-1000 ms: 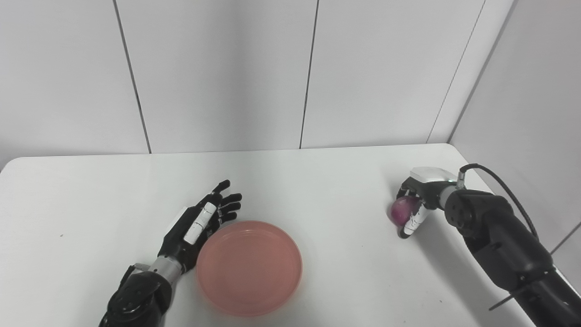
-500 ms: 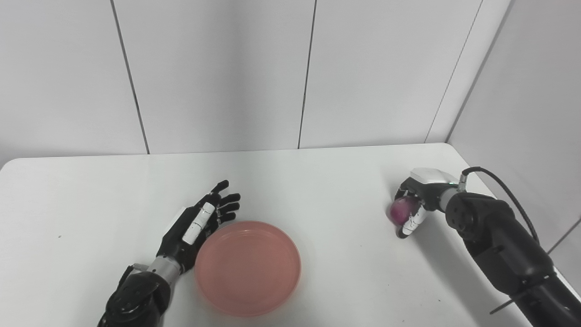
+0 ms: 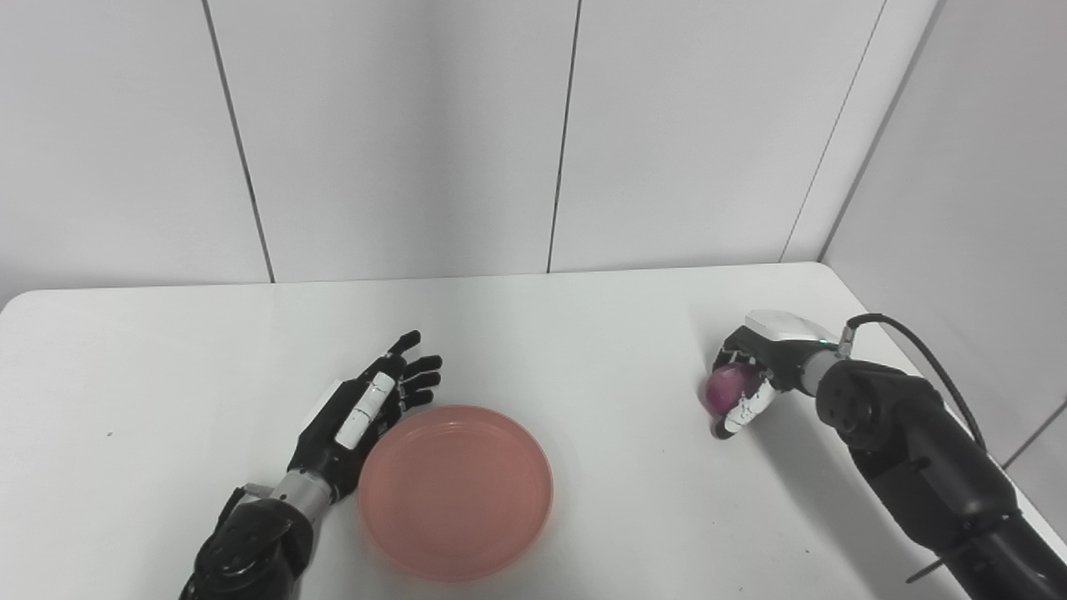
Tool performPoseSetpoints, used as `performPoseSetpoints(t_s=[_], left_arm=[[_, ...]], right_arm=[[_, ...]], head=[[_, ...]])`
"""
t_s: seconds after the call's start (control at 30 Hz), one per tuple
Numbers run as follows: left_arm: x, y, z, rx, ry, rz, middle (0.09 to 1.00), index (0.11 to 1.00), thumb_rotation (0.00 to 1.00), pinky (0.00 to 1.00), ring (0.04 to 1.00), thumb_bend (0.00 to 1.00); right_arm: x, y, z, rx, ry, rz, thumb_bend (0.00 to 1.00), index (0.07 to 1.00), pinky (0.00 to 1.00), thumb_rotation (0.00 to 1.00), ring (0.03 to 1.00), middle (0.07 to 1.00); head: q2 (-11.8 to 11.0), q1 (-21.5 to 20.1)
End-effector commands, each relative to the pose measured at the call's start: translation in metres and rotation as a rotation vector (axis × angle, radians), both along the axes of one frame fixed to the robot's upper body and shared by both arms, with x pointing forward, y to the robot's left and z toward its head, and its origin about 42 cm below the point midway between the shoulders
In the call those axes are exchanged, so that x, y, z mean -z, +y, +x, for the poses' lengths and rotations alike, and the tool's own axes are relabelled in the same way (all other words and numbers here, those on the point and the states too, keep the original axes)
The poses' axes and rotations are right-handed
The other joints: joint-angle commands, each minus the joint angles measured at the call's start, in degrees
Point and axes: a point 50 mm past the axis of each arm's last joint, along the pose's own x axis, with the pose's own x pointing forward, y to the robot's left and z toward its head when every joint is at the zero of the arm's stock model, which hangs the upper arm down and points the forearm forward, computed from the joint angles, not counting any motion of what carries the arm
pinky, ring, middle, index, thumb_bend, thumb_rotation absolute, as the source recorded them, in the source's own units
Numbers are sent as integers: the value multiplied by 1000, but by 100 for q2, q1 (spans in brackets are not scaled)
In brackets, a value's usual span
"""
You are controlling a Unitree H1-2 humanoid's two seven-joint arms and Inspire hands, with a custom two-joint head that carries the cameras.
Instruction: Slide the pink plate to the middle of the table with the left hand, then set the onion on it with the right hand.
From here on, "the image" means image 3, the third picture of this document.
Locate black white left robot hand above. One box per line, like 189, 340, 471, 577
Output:
287, 331, 443, 503

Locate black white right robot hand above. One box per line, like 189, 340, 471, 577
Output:
709, 310, 840, 440

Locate purple red onion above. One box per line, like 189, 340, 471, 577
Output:
704, 363, 762, 416

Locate pink round plate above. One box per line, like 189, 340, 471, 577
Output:
358, 405, 555, 583

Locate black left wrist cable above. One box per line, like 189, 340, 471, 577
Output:
211, 483, 278, 547

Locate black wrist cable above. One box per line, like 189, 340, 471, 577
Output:
837, 313, 989, 456
211, 483, 278, 547

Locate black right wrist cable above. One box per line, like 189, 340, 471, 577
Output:
837, 313, 989, 456

